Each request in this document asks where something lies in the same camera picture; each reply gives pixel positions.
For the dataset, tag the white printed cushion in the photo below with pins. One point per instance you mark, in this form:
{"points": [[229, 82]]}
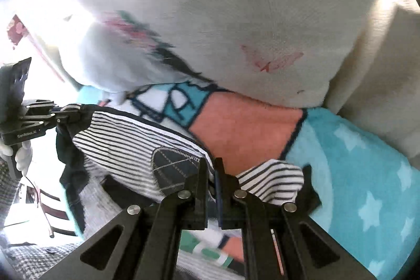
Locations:
{"points": [[229, 4]]}

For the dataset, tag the beige sofa cushion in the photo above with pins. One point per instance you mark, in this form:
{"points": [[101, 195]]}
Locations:
{"points": [[377, 70]]}

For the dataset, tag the checked grey cloth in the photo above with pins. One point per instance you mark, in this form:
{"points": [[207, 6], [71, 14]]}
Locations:
{"points": [[36, 260]]}

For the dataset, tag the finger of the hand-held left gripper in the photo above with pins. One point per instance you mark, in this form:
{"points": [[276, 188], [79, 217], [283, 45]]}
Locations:
{"points": [[62, 121], [67, 108]]}

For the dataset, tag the printed teal star blanket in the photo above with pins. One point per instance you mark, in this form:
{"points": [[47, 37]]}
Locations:
{"points": [[361, 185]]}

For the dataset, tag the person's left hand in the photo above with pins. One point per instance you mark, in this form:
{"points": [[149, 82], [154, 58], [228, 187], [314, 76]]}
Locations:
{"points": [[23, 153]]}

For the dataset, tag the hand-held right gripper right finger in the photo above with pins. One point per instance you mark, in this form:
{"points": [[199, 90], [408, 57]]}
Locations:
{"points": [[223, 201]]}

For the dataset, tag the striped pants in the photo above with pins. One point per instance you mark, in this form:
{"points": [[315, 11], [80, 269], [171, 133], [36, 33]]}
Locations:
{"points": [[131, 142]]}

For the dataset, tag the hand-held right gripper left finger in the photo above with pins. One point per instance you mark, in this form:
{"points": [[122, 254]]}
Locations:
{"points": [[199, 198]]}

